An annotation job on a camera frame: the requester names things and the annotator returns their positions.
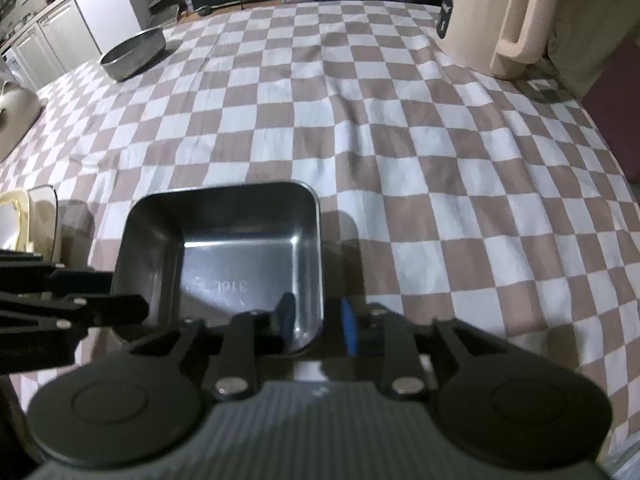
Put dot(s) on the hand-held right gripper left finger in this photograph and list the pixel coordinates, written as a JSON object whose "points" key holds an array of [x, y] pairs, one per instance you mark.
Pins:
{"points": [[286, 317]]}

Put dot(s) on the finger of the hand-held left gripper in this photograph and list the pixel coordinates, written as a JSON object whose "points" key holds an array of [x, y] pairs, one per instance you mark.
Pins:
{"points": [[115, 308], [80, 282]]}

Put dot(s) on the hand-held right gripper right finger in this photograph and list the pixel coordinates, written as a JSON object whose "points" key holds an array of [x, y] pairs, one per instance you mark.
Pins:
{"points": [[350, 327]]}

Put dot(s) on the white plate with blue rim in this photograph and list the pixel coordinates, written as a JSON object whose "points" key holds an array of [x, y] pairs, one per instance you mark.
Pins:
{"points": [[45, 220]]}

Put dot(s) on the square steel tray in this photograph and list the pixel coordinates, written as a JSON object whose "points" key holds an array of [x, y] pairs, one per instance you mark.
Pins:
{"points": [[225, 260]]}

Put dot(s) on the cat-shaped ceramic container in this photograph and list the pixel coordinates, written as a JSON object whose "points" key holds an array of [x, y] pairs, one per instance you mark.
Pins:
{"points": [[17, 120]]}

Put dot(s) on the checkered tablecloth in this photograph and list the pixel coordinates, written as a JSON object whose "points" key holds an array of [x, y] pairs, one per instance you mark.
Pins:
{"points": [[400, 160]]}

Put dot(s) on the round steel bowl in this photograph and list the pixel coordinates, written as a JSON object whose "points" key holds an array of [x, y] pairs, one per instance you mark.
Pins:
{"points": [[132, 55]]}

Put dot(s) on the white kitchen cabinet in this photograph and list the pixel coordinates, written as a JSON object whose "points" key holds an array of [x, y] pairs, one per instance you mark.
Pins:
{"points": [[50, 45]]}

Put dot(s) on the beige electric kettle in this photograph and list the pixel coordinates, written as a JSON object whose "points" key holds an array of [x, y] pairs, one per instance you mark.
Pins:
{"points": [[480, 10]]}

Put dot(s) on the pink cushion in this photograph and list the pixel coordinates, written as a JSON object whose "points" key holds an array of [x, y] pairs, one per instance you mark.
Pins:
{"points": [[617, 110]]}

